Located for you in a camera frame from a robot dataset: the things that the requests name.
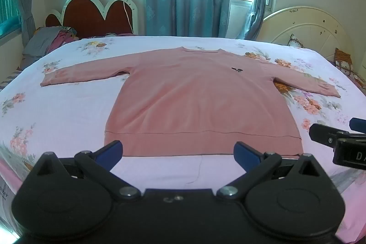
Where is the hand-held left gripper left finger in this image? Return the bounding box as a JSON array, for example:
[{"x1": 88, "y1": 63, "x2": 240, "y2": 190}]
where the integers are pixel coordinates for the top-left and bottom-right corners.
[{"x1": 27, "y1": 140, "x2": 141, "y2": 202}]

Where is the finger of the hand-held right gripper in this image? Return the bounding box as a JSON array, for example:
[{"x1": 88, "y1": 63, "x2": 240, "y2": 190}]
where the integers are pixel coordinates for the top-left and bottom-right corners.
[
  {"x1": 350, "y1": 118, "x2": 366, "y2": 134},
  {"x1": 309, "y1": 123, "x2": 353, "y2": 150}
]

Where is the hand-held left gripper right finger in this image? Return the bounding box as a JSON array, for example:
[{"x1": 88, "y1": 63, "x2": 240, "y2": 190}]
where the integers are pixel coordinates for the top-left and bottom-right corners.
[{"x1": 216, "y1": 141, "x2": 332, "y2": 201}]

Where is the pink sweater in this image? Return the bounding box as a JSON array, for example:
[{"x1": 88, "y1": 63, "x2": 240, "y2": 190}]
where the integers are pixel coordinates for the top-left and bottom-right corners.
[{"x1": 40, "y1": 46, "x2": 341, "y2": 158}]

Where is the pile of grey clothes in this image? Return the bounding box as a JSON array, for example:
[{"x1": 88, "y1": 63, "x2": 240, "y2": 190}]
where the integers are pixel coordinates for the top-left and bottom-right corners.
[{"x1": 22, "y1": 26, "x2": 79, "y2": 58}]

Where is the floral bed sheet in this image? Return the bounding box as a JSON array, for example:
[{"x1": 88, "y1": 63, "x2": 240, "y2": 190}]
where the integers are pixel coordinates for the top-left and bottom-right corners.
[{"x1": 0, "y1": 34, "x2": 366, "y2": 244}]

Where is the orange patterned pillow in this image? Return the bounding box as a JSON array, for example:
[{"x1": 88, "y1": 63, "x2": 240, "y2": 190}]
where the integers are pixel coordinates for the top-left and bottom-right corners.
[{"x1": 333, "y1": 48, "x2": 355, "y2": 76}]

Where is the pink blanket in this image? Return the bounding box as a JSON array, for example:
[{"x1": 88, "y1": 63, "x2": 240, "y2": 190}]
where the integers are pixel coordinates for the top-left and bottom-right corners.
[{"x1": 0, "y1": 158, "x2": 32, "y2": 200}]

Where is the cream round headboard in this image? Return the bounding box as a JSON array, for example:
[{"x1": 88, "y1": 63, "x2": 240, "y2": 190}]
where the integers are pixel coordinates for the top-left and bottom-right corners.
[{"x1": 261, "y1": 6, "x2": 355, "y2": 62}]

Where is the red heart-shaped headboard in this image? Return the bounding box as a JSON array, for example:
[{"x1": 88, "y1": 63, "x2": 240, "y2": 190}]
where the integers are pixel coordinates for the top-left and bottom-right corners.
[{"x1": 45, "y1": 0, "x2": 139, "y2": 39}]

